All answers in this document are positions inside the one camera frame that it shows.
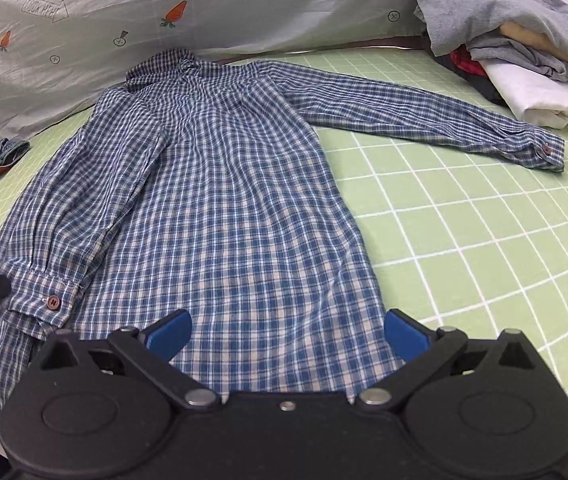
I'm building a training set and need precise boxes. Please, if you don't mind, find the green grid mat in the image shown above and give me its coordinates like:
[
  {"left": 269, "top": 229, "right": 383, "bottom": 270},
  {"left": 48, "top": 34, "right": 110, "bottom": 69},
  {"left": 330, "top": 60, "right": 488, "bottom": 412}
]
[{"left": 0, "top": 47, "right": 568, "bottom": 411}]

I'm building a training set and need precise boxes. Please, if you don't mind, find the blue plaid shirt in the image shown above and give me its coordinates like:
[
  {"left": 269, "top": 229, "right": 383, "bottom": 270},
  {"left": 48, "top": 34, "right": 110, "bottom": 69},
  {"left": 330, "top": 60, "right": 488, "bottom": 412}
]
[{"left": 0, "top": 47, "right": 566, "bottom": 433}]

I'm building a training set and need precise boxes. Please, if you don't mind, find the red garment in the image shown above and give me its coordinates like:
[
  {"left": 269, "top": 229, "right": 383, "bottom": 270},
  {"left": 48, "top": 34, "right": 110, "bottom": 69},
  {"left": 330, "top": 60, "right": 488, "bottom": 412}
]
[{"left": 449, "top": 46, "right": 488, "bottom": 77}]

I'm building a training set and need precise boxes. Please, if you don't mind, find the crumpled grey garment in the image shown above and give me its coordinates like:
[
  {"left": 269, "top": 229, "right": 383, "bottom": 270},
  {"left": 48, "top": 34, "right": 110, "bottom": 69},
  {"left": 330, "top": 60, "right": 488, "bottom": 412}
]
[{"left": 468, "top": 35, "right": 568, "bottom": 83}]

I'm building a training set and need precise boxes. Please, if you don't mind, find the beige garment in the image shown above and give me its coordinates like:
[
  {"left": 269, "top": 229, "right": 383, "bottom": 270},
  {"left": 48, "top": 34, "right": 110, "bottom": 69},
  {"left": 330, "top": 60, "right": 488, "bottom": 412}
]
[{"left": 499, "top": 20, "right": 556, "bottom": 49}]

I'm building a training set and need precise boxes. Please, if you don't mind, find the folded white cloth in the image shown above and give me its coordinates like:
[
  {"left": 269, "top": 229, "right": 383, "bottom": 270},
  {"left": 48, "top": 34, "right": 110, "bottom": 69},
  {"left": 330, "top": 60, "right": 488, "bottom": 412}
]
[{"left": 479, "top": 57, "right": 568, "bottom": 128}]

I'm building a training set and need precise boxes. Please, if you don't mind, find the black garment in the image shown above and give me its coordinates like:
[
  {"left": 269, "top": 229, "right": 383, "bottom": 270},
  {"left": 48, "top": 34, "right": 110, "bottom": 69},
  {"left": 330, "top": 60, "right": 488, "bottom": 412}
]
[{"left": 434, "top": 52, "right": 508, "bottom": 106}]

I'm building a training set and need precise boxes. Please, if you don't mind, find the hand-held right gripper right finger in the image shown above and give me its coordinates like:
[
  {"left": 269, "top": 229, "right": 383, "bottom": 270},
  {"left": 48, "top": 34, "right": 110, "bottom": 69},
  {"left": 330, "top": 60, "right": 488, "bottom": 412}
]
[{"left": 356, "top": 308, "right": 551, "bottom": 411}]

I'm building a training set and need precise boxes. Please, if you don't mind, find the light grey t-shirt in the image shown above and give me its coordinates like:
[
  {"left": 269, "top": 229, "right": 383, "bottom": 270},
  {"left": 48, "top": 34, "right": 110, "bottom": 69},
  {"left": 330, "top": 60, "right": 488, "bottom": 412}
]
[{"left": 406, "top": 0, "right": 568, "bottom": 70}]

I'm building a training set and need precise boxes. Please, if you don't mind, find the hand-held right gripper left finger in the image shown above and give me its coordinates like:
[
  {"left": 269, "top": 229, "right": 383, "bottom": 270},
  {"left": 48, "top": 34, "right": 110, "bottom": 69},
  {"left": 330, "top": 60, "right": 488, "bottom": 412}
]
[{"left": 28, "top": 308, "right": 222, "bottom": 411}]

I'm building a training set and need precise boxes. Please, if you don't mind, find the carrot-printed pale sheet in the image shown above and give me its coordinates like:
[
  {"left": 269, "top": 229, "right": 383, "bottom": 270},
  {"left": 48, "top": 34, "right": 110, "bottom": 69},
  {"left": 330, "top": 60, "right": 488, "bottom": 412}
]
[{"left": 0, "top": 0, "right": 522, "bottom": 148}]

